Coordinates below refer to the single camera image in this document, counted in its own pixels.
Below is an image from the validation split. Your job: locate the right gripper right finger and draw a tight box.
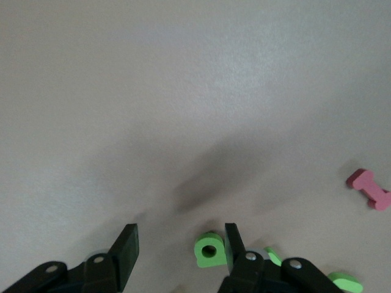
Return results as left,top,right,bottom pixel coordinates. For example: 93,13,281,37
216,223,346,293

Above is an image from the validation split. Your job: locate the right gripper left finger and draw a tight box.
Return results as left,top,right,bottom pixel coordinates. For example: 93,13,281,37
1,223,140,293

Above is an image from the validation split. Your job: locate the green foam letter d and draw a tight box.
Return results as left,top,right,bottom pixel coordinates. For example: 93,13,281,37
194,231,228,269

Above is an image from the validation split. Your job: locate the green foam letter B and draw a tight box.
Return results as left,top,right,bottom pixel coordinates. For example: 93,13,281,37
264,246,283,266

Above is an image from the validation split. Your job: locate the green foam letter u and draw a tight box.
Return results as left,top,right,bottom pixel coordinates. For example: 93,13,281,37
327,271,364,293

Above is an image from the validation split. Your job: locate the dark pink foam letter I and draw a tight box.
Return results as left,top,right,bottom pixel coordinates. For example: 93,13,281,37
346,168,391,212

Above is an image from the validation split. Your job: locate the brown table cover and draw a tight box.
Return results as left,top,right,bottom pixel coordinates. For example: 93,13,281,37
0,0,391,293

